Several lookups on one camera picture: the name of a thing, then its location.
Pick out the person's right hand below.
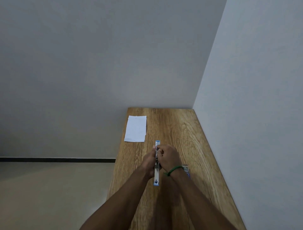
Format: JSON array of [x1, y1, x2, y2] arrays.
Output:
[[157, 145, 183, 177]]

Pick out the person's left hand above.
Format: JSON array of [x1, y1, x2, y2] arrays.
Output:
[[140, 149, 157, 179]]

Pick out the blue and silver stapler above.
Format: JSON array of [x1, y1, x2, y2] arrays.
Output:
[[153, 140, 162, 187]]

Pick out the person's left forearm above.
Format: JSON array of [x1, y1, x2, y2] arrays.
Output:
[[79, 166, 154, 230]]

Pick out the person's right forearm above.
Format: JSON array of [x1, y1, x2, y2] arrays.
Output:
[[166, 167, 238, 230]]

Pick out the wooden table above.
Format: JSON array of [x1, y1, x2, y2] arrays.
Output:
[[106, 108, 247, 230]]

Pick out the green braided wristband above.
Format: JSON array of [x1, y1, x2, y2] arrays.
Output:
[[164, 166, 184, 177]]

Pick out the white paper sheet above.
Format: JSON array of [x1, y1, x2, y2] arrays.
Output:
[[124, 115, 147, 143]]

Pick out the small staple box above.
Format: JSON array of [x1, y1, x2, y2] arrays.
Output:
[[182, 164, 192, 179]]

